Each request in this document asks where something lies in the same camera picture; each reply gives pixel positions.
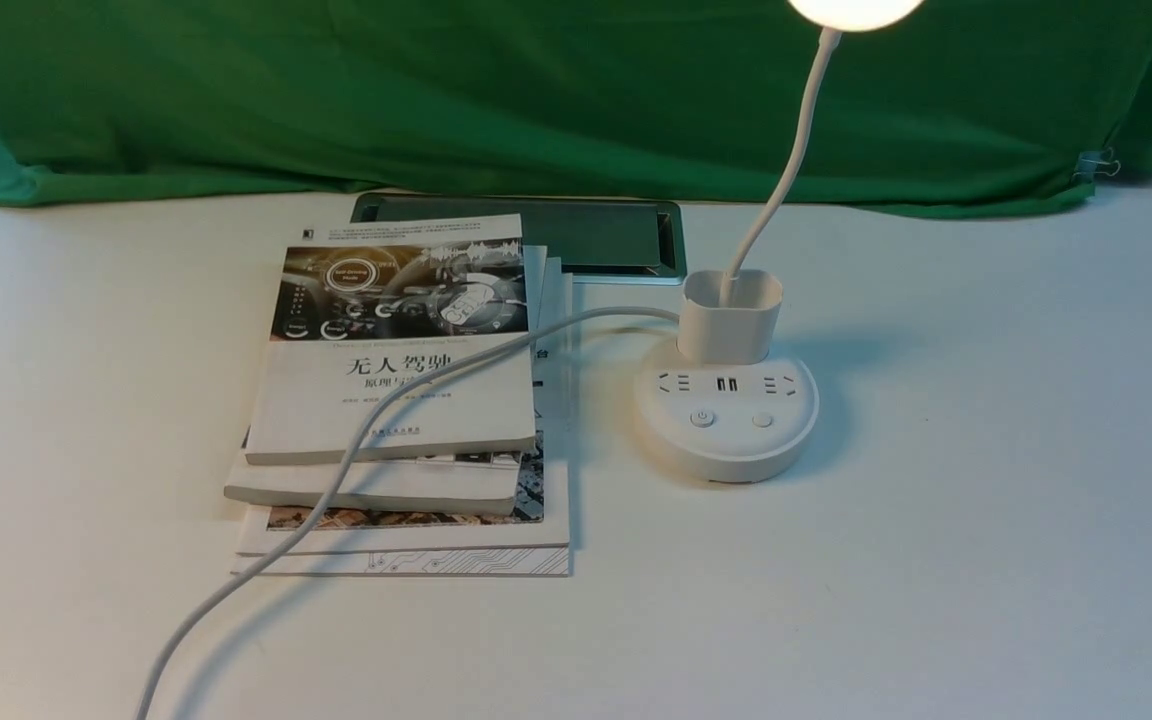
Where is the white desk lamp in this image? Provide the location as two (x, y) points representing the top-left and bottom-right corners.
(634, 1), (916, 484)

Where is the metal binder clip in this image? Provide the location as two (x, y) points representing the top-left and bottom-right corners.
(1071, 147), (1123, 184)

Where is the green backdrop cloth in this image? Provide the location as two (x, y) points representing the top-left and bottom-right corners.
(0, 1), (1152, 218)

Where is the top book autonomous driving cover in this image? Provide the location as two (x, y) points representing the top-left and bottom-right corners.
(244, 214), (547, 465)

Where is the bottom book circuit pattern cover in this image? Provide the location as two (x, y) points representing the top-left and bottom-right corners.
(232, 272), (574, 578)

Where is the white lamp power cable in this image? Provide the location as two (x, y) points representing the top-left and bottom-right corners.
(132, 306), (682, 720)

